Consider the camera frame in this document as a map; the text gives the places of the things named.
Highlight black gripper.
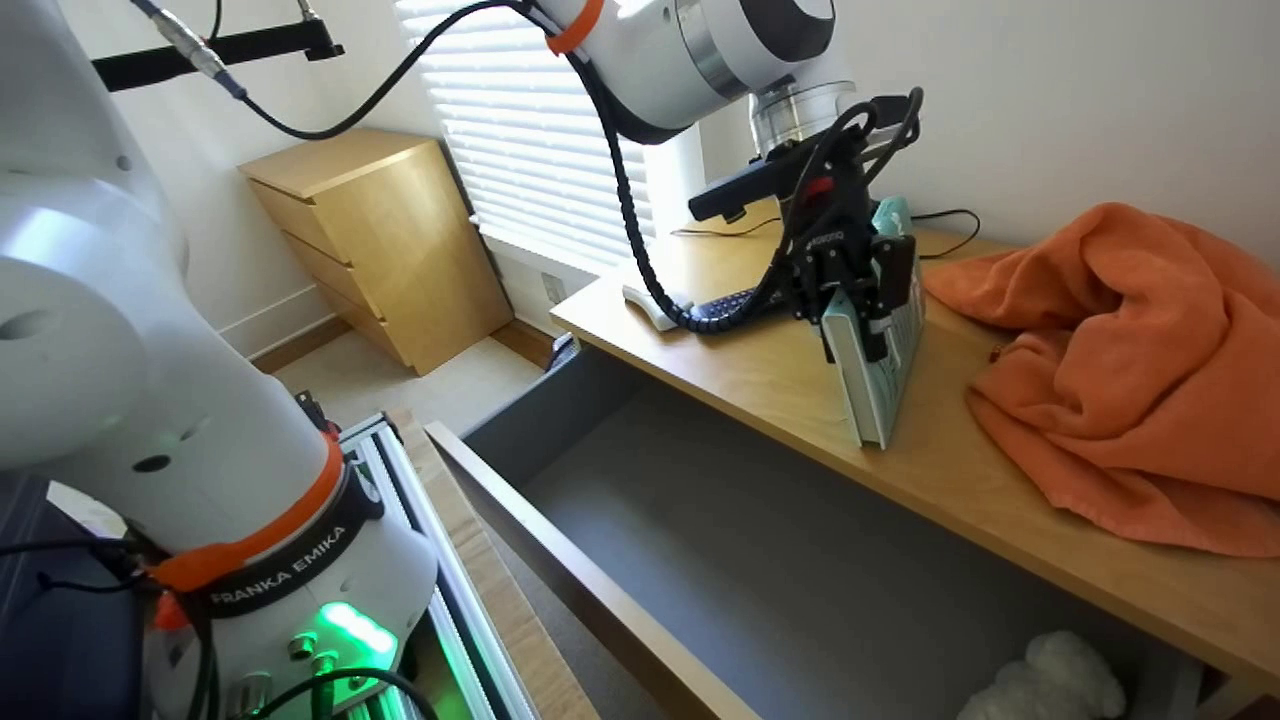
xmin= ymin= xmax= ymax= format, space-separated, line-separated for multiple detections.
xmin=785 ymin=132 xmax=923 ymax=367

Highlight teal hardcover book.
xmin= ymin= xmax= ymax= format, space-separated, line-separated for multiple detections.
xmin=816 ymin=198 xmax=930 ymax=454

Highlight light wooden desk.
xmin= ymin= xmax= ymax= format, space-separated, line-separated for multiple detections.
xmin=548 ymin=193 xmax=1280 ymax=695

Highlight small white device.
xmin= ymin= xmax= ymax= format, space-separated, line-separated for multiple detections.
xmin=621 ymin=281 xmax=681 ymax=338

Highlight orange towel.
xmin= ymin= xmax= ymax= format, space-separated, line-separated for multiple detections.
xmin=917 ymin=202 xmax=1280 ymax=561

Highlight open grey desk drawer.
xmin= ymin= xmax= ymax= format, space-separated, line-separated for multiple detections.
xmin=422 ymin=333 xmax=1233 ymax=720

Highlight white window blinds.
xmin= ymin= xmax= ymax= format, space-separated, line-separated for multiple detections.
xmin=391 ymin=0 xmax=664 ymax=278

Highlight white fluffy plush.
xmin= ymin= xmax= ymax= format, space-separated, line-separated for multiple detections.
xmin=956 ymin=628 xmax=1131 ymax=720

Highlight light wooden dresser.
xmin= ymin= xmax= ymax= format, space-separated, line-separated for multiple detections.
xmin=238 ymin=123 xmax=514 ymax=376

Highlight dark blue object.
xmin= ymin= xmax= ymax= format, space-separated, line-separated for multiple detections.
xmin=0 ymin=457 xmax=155 ymax=720

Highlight thin black puck cable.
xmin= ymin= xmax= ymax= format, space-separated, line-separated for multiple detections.
xmin=911 ymin=203 xmax=985 ymax=263

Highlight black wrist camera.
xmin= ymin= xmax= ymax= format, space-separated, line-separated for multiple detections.
xmin=683 ymin=158 xmax=813 ymax=229

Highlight white window frame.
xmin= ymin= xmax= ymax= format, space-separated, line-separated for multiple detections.
xmin=644 ymin=123 xmax=712 ymax=232

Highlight black corrugated cable conduit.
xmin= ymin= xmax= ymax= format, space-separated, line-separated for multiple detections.
xmin=563 ymin=53 xmax=813 ymax=338

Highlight aluminium frame rail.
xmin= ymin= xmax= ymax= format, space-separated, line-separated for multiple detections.
xmin=337 ymin=414 xmax=544 ymax=720

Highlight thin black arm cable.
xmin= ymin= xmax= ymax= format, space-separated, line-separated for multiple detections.
xmin=128 ymin=0 xmax=544 ymax=143

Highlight black base cable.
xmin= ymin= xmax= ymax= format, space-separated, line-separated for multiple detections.
xmin=244 ymin=660 xmax=441 ymax=720

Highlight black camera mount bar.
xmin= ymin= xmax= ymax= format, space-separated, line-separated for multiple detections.
xmin=93 ymin=15 xmax=347 ymax=98

